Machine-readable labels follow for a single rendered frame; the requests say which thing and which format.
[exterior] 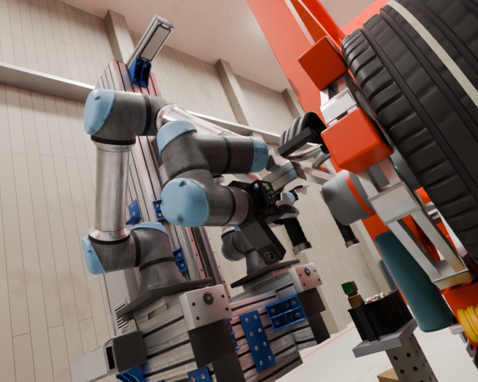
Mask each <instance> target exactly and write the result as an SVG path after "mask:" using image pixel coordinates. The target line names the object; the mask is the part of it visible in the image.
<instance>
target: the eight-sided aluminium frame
mask: <svg viewBox="0 0 478 382"><path fill-rule="evenodd" d="M358 90H359V91H360V92H361V93H362V94H363V92H362V91H361V89H360V87H359V86H358V84H357V81H356V80H355V79H354V78H353V77H352V76H351V75H350V73H349V72H348V71H347V72H346V73H345V74H343V75H342V76H340V77H339V78H338V79H337V80H336V81H334V82H333V83H331V84H330V85H329V86H327V87H326V88H324V90H322V91H321V101H322V106H320V109H321V112H322V115H323V117H324V119H325V122H326V124H327V125H328V126H329V127H330V126H331V125H333V124H334V123H336V122H337V121H339V120H341V119H342V118H343V117H344V116H346V115H347V114H349V113H351V112H352V111H353V110H355V109H356V108H362V107H361V105H360V103H359V101H358V99H357V97H356V94H355V92H357V91H358ZM378 164H379V166H380V167H381V169H382V171H383V173H384V175H385V176H386V178H387V180H388V181H389V184H388V185H386V186H384V187H383V188H381V189H380V187H379V185H378V183H377V182H376V179H375V178H374V176H373V174H372V173H371V171H370V169H369V168H367V169H366V170H364V171H362V172H360V173H358V174H356V175H357V178H358V179H359V181H360V183H361V185H362V187H363V188H364V190H365V192H366V194H367V195H368V201H369V203H370V204H371V206H372V207H373V209H374V210H375V212H376V213H377V215H378V216H379V218H380V219H381V221H382V223H383V224H384V225H387V226H388V227H389V228H390V229H391V231H392V232H393V233H394V235H395V236H396V237H397V238H398V239H399V240H400V241H401V243H402V244H403V245H404V247H405V248H406V249H407V250H408V252H409V253H410V254H411V255H412V256H413V257H414V258H415V260H416V261H417V262H418V263H419V265H420V266H421V267H422V268H423V270H424V271H425V272H426V273H427V274H428V275H429V278H430V280H431V281H432V283H434V284H435V285H436V286H437V287H438V288H439V289H441V290H443V289H445V288H448V287H452V286H454V285H457V284H459V283H464V282H467V281H469V280H473V279H475V278H476V275H475V274H476V266H475V265H477V263H476V262H475V261H474V260H473V259H472V257H471V256H470V254H469V253H468V252H467V250H466V249H465V248H464V246H463V245H462V244H461V242H460V241H459V239H458V238H457V237H456V236H455V234H454V232H453V231H452V229H451V228H450V227H449V226H448V224H447V223H446V221H445V219H444V218H443V217H442V215H441V214H440V213H439V211H438V209H437V208H436V207H435V205H434V204H433V203H432V202H429V203H427V204H424V203H423V200H422V199H421V198H420V196H419V194H418V193H417V191H416V190H415V191H413V190H412V189H411V187H410V185H409V184H408V182H407V181H406V180H405V178H404V177H402V176H401V173H400V172H399V170H398V169H397V167H396V166H395V163H394V162H393V161H392V159H391V157H390V156H388V157H387V158H384V159H383V160H381V161H379V162H378ZM409 214H410V215H411V216H412V217H413V219H414V220H415V221H416V222H417V223H418V225H419V226H420V227H421V229H422V230H423V232H424V233H425V234H426V235H427V236H428V237H429V239H430V240H431V241H432V243H433V244H434V246H435V247H436V249H437V252H438V254H439V257H440V261H435V260H434V259H433V257H432V256H431V255H430V254H429V253H428V252H427V250H426V249H425V248H424V246H423V245H422V243H421V242H420V241H419V240H418V239H417V238H416V236H415V235H414V234H413V232H412V231H411V230H410V228H409V227H408V226H407V225H406V224H405V223H404V221H403V220H402V218H404V217H406V216H408V215H409ZM440 222H443V223H444V225H445V227H446V229H447V231H448V233H449V235H450V237H451V239H452V241H453V243H454V245H455V247H456V249H457V251H456V250H455V248H454V247H453V246H452V244H450V242H449V241H448V239H447V238H446V237H445V235H444V234H443V232H442V231H441V230H440V229H439V227H438V226H437V224H438V223H440Z"/></svg>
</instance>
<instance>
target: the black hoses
mask: <svg viewBox="0 0 478 382"><path fill-rule="evenodd" d="M326 129H327V127H326V125H325V124H324V123H323V122H322V120H321V119H320V118H319V116H318V115H317V114H316V113H315V112H313V111H307V112H306V113H305V114H304V115H303V117H297V118H296V119H295V120H294V122H293V124H292V125H291V126H290V127H289V128H288V129H287V130H285V131H283V132H282V134H281V136H280V147H279V148H277V150H278V153H279V154H280V156H283V157H285V158H286V157H288V156H289V155H290V154H292V153H293V152H295V151H297V150H298V149H299V148H300V147H302V146H304V145H305V144H307V143H313V144H319V145H321V146H320V148H321V150H322V152H323V153H325V154H329V153H330V152H329V150H328V148H327V146H326V144H325V142H324V140H323V139H322V137H321V132H322V131H324V130H326Z"/></svg>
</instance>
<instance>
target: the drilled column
mask: <svg viewBox="0 0 478 382"><path fill-rule="evenodd" d="M385 352H386V354H387V356H388V359H389V361H390V362H391V364H392V367H393V368H394V370H395V373H396V375H397V377H398V379H399V381H400V382H439V381H438V379H437V378H436V376H435V374H434V372H433V370H432V368H431V366H430V364H429V362H428V360H427V358H426V356H425V355H424V353H423V350H422V349H421V347H420V344H419V343H418V341H417V338H416V337H415V335H414V333H412V334H411V335H410V337H409V338H408V340H407V341H406V342H405V344H404V345H403V346H400V347H397V348H394V349H389V350H386V351H385Z"/></svg>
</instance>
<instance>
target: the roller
mask: <svg viewBox="0 0 478 382"><path fill-rule="evenodd" d="M457 314H458V318H459V321H460V323H457V324H452V325H449V326H448V327H449V330H450V331H451V333H452V334H453V335H455V334H459V333H464V332H466V334H467V335H468V337H469V338H470V339H471V340H472V341H473V342H475V343H478V304H477V307H474V306H470V307H467V310H465V309H463V308H462V309H459V310H458V313H457Z"/></svg>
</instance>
